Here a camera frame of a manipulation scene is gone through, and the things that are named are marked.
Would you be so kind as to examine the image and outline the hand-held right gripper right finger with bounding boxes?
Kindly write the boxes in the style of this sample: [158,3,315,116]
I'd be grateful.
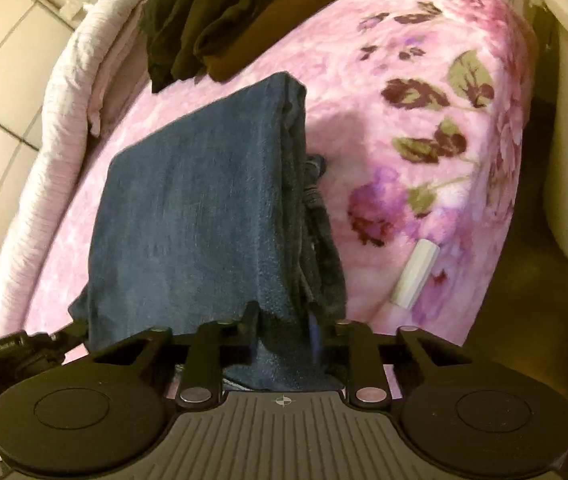
[308,310,476,407]

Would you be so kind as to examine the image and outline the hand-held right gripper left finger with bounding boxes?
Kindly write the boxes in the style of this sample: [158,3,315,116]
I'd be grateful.
[92,301,262,407]

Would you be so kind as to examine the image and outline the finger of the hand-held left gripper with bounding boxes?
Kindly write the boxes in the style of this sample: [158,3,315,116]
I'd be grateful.
[54,320,92,358]

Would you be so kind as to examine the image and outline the blue jeans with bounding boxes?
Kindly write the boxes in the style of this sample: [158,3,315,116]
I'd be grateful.
[68,71,349,393]

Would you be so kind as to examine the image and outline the white tube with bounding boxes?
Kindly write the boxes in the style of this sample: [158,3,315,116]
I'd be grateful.
[390,240,440,308]

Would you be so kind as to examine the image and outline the mauve pillow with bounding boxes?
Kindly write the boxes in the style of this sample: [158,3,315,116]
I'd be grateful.
[86,0,152,136]

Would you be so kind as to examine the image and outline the pink floral blanket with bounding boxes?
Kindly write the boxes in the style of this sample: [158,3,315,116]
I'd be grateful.
[0,0,537,396]

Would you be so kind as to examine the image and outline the dark brown garment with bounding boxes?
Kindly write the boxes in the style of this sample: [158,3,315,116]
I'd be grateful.
[171,0,349,82]

